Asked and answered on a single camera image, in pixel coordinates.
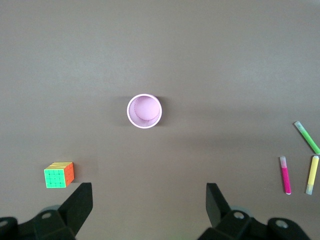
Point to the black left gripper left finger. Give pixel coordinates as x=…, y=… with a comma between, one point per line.
x=75, y=210

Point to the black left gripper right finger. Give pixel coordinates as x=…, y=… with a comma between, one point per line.
x=217, y=210

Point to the pink marker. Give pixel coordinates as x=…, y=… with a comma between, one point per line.
x=285, y=177

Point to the colourful puzzle cube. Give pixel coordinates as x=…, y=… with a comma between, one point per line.
x=55, y=178

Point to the yellow marker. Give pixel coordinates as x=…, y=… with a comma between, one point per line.
x=313, y=172

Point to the green marker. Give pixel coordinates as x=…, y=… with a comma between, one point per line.
x=308, y=138

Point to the pink mesh cup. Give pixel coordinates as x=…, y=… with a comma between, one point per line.
x=145, y=112

